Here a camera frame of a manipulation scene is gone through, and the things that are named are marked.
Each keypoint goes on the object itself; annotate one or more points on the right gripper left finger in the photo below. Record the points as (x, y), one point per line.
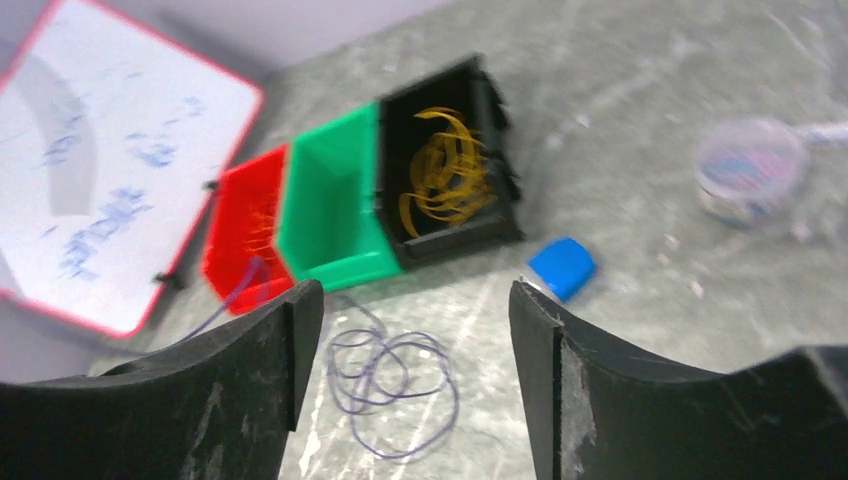
(218, 406)

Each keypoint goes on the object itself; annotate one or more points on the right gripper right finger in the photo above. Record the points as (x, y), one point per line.
(600, 407)

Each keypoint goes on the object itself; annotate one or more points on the blue eraser block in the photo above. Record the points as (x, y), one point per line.
(561, 269)

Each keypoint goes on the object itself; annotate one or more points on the red plastic bin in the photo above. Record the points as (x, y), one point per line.
(240, 260)

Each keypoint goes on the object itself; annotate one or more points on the green plastic bin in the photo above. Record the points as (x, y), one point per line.
(328, 229)

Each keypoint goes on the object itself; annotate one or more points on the clear plastic cup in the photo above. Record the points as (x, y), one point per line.
(750, 171)

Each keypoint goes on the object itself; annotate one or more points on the pink framed whiteboard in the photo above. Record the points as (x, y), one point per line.
(109, 134)

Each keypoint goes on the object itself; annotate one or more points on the black plastic bin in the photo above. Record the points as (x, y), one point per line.
(444, 183)

